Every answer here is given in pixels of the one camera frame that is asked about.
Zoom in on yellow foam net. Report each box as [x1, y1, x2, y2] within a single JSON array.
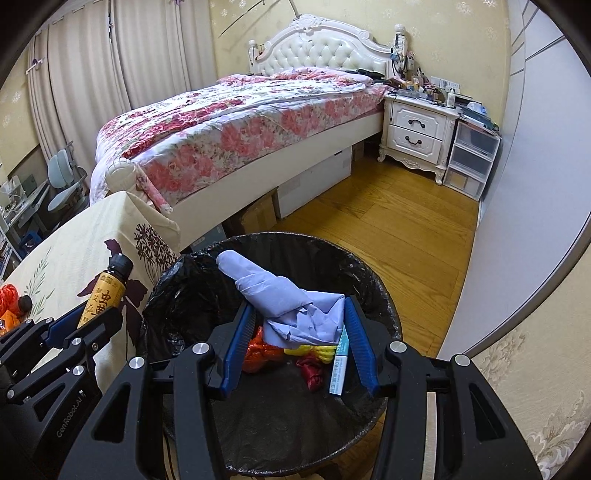
[[284, 344, 334, 365]]

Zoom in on orange snack packet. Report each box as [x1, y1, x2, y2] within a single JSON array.
[[0, 310, 24, 337]]

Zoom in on red mesh bag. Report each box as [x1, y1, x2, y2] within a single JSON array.
[[0, 284, 21, 317]]

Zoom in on small red wrapper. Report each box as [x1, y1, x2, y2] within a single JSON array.
[[295, 357, 329, 393]]

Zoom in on dark cloth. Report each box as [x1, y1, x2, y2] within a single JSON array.
[[346, 68, 393, 84]]

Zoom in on beige curtains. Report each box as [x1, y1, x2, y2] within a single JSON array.
[[25, 0, 220, 162]]

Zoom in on brown cardboard box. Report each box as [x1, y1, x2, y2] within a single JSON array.
[[222, 187, 280, 236]]

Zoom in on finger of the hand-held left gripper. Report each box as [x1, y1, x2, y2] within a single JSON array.
[[7, 307, 124, 407], [0, 302, 95, 365]]

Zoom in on teal and white box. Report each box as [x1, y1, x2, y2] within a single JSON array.
[[328, 323, 349, 398]]

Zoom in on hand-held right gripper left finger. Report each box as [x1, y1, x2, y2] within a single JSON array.
[[69, 302, 257, 480]]

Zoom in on black-lined trash bin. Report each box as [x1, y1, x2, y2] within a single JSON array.
[[139, 232, 402, 478]]

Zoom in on white under-bed box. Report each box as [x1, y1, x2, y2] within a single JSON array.
[[272, 145, 354, 220]]

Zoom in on lavender paper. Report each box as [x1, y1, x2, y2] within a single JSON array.
[[216, 250, 347, 348]]

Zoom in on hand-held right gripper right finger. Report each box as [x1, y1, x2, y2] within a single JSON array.
[[344, 295, 543, 480]]

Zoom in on white tufted bed frame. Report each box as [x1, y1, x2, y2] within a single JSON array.
[[90, 14, 409, 252]]

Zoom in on clear plastic drawer unit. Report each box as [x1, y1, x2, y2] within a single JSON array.
[[443, 117, 502, 201]]

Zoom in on table with floral cloth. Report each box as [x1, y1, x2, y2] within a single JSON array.
[[0, 190, 182, 361]]

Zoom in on thin fishing rod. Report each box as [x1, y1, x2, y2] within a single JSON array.
[[219, 0, 301, 38]]

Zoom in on cluttered study desk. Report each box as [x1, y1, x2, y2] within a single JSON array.
[[0, 173, 51, 278]]

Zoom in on yellow label bottle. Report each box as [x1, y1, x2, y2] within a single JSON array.
[[76, 253, 134, 329]]

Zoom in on pink floral quilt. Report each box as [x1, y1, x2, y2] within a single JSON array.
[[90, 66, 393, 208]]

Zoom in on white two-drawer nightstand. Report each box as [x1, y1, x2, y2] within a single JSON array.
[[378, 92, 462, 186]]

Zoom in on grey-blue desk chair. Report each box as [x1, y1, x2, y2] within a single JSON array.
[[46, 141, 90, 232]]

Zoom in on orange-red plastic bag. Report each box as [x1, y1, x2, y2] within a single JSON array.
[[241, 325, 289, 374]]

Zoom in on grey sliding wardrobe door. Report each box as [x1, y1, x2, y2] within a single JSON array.
[[436, 0, 591, 358]]

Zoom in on pile of nightstand clutter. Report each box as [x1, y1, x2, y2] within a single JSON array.
[[390, 51, 502, 130]]

